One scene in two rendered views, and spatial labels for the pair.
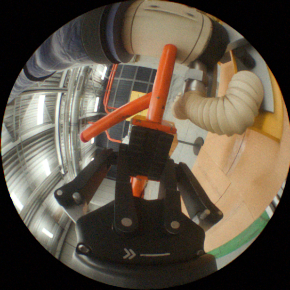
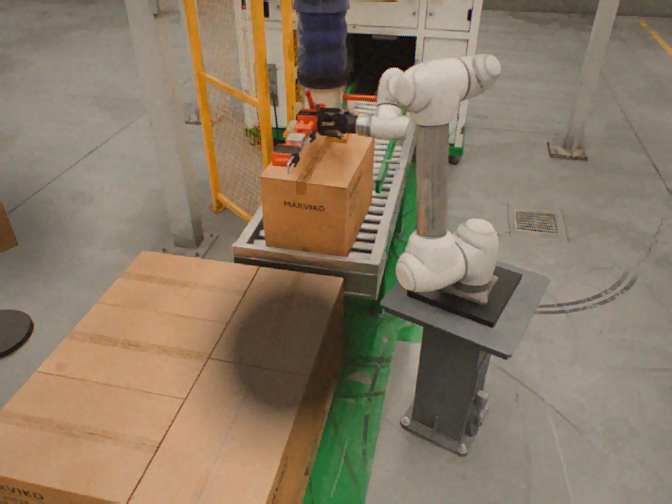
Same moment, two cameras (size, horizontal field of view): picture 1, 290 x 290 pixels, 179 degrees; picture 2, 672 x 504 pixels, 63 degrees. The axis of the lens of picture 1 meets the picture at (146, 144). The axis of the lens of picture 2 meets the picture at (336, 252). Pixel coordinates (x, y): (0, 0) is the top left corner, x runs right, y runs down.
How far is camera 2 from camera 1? 2.36 m
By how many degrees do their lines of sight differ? 94
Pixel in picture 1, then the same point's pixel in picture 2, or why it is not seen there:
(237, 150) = (306, 172)
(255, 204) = (338, 183)
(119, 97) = not seen: outside the picture
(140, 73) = not seen: outside the picture
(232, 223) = (304, 305)
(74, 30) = (336, 70)
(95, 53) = (322, 81)
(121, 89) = not seen: outside the picture
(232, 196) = (270, 283)
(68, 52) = (326, 67)
